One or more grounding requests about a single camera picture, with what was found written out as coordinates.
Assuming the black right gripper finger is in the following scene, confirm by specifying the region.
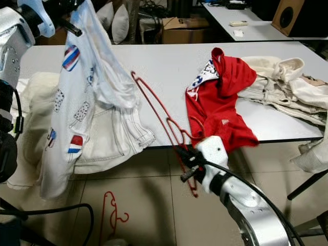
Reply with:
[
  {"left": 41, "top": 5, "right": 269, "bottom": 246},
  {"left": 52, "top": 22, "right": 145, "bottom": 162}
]
[
  {"left": 172, "top": 145, "right": 195, "bottom": 160},
  {"left": 180, "top": 165, "right": 200, "bottom": 183}
]

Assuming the red shirt with number print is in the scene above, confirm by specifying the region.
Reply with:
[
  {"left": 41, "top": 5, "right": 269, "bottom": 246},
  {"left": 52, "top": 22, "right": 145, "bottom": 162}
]
[{"left": 185, "top": 47, "right": 260, "bottom": 154}]

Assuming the red plastic hanger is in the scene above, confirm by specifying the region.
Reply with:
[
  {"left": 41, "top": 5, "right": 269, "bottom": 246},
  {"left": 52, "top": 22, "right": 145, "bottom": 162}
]
[
  {"left": 131, "top": 71, "right": 199, "bottom": 198},
  {"left": 100, "top": 191, "right": 130, "bottom": 246}
]

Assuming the cream jacket with flag patches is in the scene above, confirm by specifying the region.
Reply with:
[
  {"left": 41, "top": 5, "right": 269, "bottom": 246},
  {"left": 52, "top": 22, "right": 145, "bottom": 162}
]
[{"left": 38, "top": 0, "right": 157, "bottom": 199}]

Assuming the grey pillow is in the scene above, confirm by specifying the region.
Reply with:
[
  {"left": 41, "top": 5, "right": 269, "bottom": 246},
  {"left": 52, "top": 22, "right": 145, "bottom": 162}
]
[
  {"left": 109, "top": 4, "right": 130, "bottom": 45},
  {"left": 95, "top": 2, "right": 116, "bottom": 32}
]

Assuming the cream garment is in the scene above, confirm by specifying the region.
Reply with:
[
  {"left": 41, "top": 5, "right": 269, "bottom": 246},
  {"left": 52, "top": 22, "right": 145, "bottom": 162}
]
[
  {"left": 8, "top": 72, "right": 65, "bottom": 191},
  {"left": 290, "top": 137, "right": 328, "bottom": 174}
]

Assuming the brown cardboard box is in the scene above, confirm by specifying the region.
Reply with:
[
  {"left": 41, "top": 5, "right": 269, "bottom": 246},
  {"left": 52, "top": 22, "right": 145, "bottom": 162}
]
[{"left": 161, "top": 17, "right": 208, "bottom": 44}]

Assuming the flat black device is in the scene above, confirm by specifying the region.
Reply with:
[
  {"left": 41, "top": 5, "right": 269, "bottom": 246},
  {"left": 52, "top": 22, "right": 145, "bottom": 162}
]
[{"left": 225, "top": 0, "right": 252, "bottom": 10}]

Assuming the wooden loudspeaker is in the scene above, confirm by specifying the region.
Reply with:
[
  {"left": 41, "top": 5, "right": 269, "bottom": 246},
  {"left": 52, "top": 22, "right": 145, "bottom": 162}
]
[{"left": 272, "top": 0, "right": 328, "bottom": 37}]

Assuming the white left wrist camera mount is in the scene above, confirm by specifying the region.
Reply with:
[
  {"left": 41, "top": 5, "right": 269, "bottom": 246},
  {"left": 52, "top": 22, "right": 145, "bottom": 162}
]
[{"left": 18, "top": 0, "right": 56, "bottom": 38}]

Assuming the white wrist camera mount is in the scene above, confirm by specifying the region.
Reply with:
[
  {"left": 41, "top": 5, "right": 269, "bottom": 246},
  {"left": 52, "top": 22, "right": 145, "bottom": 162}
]
[
  {"left": 195, "top": 135, "right": 229, "bottom": 194},
  {"left": 18, "top": 0, "right": 56, "bottom": 38}
]

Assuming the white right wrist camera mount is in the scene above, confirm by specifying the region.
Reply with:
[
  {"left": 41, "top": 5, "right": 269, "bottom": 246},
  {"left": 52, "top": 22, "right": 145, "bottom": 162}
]
[{"left": 195, "top": 135, "right": 229, "bottom": 194}]

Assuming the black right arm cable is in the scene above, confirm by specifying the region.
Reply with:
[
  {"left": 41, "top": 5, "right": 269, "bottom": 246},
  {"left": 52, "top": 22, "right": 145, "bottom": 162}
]
[{"left": 208, "top": 161, "right": 305, "bottom": 246}]

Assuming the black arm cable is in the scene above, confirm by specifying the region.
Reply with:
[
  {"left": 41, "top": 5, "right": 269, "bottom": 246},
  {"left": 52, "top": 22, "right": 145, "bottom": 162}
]
[
  {"left": 0, "top": 202, "right": 95, "bottom": 246},
  {"left": 208, "top": 161, "right": 305, "bottom": 246}
]

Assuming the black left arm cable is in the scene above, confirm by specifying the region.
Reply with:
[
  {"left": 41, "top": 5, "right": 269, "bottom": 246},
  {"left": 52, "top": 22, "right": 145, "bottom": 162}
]
[{"left": 0, "top": 202, "right": 95, "bottom": 246}]

